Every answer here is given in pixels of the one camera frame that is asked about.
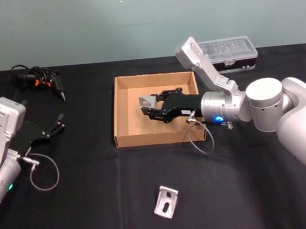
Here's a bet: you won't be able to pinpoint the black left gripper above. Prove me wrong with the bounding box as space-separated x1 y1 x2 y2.
9 113 69 159

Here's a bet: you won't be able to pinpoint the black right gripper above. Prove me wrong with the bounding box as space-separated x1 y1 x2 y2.
139 85 206 127

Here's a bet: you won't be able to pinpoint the silver metal corner bracket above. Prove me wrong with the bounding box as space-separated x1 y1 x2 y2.
138 93 159 112
150 184 181 222

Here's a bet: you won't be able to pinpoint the shallow brown cardboard tray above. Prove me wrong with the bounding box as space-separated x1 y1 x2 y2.
108 68 208 150

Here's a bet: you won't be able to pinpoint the black table cloth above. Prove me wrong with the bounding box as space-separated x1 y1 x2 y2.
0 40 306 229

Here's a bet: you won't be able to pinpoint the clear plastic case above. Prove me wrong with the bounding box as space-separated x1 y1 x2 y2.
197 34 260 76

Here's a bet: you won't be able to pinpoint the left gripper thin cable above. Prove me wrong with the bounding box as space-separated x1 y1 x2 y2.
21 151 62 193

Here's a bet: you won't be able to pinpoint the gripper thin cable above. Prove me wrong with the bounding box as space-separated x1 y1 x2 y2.
21 151 62 193
183 108 217 157

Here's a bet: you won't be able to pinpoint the black corded tool orange parts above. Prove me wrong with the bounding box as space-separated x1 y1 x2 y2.
25 64 67 105

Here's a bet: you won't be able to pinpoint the right gripper thin cable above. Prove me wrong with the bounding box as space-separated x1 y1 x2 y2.
183 108 217 157

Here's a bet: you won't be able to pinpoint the black tool cord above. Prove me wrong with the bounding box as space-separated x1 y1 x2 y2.
9 63 46 105

